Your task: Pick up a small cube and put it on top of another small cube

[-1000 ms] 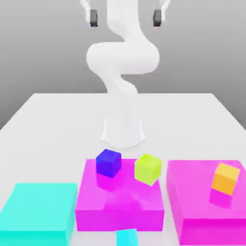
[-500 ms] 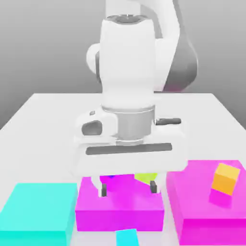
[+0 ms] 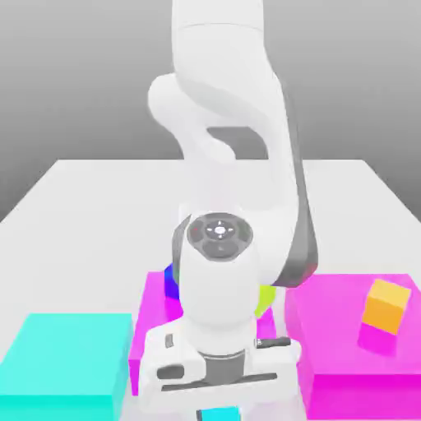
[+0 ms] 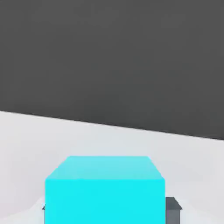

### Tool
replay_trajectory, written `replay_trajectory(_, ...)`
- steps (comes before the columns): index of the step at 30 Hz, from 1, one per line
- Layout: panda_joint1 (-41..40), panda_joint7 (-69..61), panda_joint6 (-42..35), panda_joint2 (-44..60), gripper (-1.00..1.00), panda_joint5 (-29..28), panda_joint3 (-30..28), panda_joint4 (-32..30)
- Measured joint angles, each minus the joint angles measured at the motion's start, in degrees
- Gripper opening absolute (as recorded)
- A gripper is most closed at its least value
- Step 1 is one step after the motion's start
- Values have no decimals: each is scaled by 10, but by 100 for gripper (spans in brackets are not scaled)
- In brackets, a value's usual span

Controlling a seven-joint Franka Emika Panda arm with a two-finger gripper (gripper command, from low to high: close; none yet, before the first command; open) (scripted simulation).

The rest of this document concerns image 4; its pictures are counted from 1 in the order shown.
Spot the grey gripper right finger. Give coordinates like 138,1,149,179
165,196,207,224

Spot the small cyan cube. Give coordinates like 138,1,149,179
45,155,166,224

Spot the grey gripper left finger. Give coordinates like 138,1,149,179
10,197,46,224

